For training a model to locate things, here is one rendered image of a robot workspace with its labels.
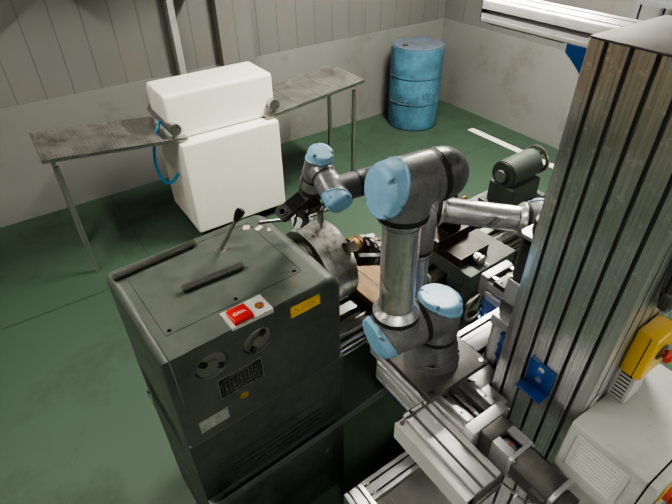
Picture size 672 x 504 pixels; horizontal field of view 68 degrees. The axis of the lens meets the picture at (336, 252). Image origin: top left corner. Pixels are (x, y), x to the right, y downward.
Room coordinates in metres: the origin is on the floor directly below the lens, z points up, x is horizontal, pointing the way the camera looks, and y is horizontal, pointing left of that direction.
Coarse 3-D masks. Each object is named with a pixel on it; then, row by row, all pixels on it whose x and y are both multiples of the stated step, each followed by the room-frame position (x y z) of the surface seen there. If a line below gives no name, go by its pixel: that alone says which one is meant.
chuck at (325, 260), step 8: (288, 232) 1.51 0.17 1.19; (296, 232) 1.46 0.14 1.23; (304, 232) 1.45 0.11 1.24; (296, 240) 1.46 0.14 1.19; (304, 240) 1.42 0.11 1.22; (312, 240) 1.40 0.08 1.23; (312, 248) 1.38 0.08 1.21; (320, 248) 1.38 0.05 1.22; (320, 256) 1.35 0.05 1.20; (328, 256) 1.36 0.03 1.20; (328, 264) 1.34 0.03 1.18; (336, 272) 1.33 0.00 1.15
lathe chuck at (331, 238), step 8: (312, 224) 1.51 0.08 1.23; (328, 224) 1.49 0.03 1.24; (312, 232) 1.45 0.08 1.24; (320, 232) 1.45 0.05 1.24; (328, 232) 1.45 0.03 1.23; (336, 232) 1.45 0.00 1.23; (320, 240) 1.41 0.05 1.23; (328, 240) 1.41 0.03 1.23; (336, 240) 1.42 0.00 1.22; (344, 240) 1.43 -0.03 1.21; (328, 248) 1.38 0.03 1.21; (336, 248) 1.39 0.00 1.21; (336, 256) 1.37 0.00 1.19; (344, 256) 1.38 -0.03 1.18; (352, 256) 1.39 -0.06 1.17; (336, 264) 1.35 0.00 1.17; (344, 264) 1.36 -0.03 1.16; (352, 264) 1.37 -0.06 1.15; (344, 272) 1.34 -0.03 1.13; (352, 272) 1.36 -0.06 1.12; (344, 280) 1.33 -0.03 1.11; (352, 280) 1.35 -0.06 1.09; (344, 288) 1.33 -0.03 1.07; (352, 288) 1.36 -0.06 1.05
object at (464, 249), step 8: (464, 240) 1.74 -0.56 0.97; (472, 240) 1.74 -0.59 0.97; (480, 240) 1.74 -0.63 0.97; (448, 248) 1.69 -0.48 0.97; (456, 248) 1.69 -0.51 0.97; (464, 248) 1.69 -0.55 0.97; (472, 248) 1.68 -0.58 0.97; (480, 248) 1.68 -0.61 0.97; (448, 256) 1.66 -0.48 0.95; (456, 256) 1.63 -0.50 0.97; (464, 256) 1.63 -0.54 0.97; (456, 264) 1.62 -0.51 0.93; (464, 264) 1.63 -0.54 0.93
